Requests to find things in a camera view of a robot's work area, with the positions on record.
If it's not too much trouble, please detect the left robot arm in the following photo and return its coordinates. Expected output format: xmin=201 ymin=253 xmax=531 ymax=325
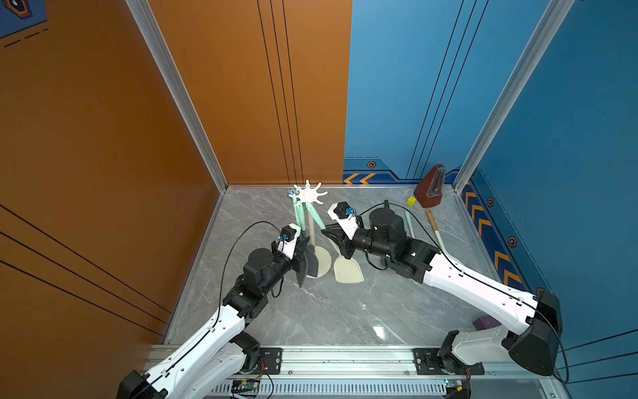
xmin=116 ymin=224 xmax=309 ymax=398

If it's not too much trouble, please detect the left green circuit board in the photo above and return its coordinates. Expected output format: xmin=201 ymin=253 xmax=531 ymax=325
xmin=230 ymin=379 xmax=261 ymax=397

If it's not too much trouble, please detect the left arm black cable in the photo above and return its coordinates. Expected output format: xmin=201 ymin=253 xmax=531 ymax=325
xmin=211 ymin=220 xmax=282 ymax=330

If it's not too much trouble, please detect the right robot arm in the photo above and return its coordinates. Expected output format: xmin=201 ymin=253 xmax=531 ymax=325
xmin=322 ymin=201 xmax=563 ymax=377

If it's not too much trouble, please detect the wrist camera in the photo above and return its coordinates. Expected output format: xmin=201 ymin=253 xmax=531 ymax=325
xmin=327 ymin=201 xmax=359 ymax=239
xmin=276 ymin=224 xmax=302 ymax=259

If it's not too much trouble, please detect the dark red metronome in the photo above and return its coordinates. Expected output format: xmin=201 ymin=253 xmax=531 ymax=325
xmin=414 ymin=164 xmax=446 ymax=209

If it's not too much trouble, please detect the wooden handle white spatula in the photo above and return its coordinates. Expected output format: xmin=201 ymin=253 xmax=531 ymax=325
xmin=426 ymin=209 xmax=447 ymax=254

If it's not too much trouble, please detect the mint handle grey turner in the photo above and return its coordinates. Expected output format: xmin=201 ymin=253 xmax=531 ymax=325
xmin=287 ymin=188 xmax=307 ymax=288

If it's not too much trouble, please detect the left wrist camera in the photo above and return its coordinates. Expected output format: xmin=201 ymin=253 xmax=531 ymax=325
xmin=276 ymin=224 xmax=302 ymax=259

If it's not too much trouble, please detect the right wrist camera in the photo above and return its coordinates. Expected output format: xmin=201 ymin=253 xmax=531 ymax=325
xmin=327 ymin=201 xmax=359 ymax=239

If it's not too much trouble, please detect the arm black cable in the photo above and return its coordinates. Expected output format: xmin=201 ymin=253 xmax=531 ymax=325
xmin=211 ymin=220 xmax=282 ymax=330
xmin=356 ymin=203 xmax=570 ymax=385

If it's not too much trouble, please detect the white utensil rack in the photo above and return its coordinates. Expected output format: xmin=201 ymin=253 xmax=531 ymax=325
xmin=294 ymin=181 xmax=332 ymax=279

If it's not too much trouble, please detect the mint handle cream turner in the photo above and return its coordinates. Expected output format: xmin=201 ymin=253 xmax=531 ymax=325
xmin=333 ymin=255 xmax=365 ymax=284

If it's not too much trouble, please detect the mint handle white spatula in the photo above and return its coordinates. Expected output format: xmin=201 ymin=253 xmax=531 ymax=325
xmin=405 ymin=209 xmax=415 ymax=239

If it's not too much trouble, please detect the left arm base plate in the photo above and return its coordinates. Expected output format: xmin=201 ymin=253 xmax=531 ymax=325
xmin=239 ymin=347 xmax=283 ymax=375

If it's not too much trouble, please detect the aluminium front rail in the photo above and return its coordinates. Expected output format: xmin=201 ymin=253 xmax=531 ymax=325
xmin=144 ymin=343 xmax=554 ymax=381

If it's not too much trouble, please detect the right green circuit board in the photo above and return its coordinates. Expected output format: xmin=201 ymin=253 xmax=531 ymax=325
xmin=444 ymin=380 xmax=472 ymax=399

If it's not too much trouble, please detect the mint handle grey spatula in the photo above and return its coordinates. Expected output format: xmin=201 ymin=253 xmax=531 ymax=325
xmin=297 ymin=204 xmax=319 ymax=279

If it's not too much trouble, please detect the green circuit board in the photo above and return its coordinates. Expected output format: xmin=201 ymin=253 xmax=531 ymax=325
xmin=230 ymin=379 xmax=261 ymax=397
xmin=444 ymin=380 xmax=472 ymax=399

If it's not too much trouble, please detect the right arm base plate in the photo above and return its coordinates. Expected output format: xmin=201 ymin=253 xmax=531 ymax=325
xmin=412 ymin=347 xmax=485 ymax=377

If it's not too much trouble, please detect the purple flat block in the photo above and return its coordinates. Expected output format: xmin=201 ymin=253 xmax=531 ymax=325
xmin=473 ymin=315 xmax=501 ymax=331

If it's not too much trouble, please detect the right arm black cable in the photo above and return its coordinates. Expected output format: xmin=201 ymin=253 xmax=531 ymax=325
xmin=356 ymin=203 xmax=570 ymax=385

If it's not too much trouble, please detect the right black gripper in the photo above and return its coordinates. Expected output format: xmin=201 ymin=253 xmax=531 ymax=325
xmin=321 ymin=222 xmax=395 ymax=261

